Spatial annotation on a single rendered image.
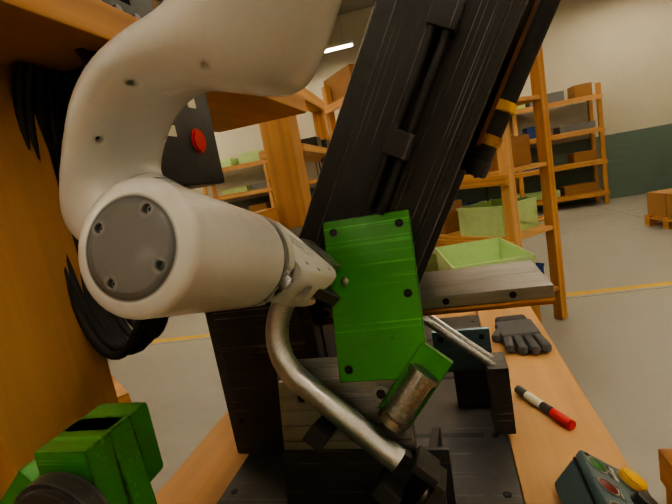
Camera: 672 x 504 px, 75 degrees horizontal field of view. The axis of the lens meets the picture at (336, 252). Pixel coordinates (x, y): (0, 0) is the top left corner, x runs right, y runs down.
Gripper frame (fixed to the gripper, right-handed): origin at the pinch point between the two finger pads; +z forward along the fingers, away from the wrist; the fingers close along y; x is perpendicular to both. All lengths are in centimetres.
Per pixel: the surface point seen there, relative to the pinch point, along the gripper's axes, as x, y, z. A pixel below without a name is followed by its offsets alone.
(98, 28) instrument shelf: -7.8, 26.1, -19.1
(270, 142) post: -9, 54, 69
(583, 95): -422, 25, 813
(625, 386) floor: -22, -115, 214
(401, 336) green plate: -0.5, -14.2, 2.8
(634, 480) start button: -4.9, -43.7, 5.3
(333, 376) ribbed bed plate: 10.0, -10.7, 4.9
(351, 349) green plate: 5.0, -10.4, 2.8
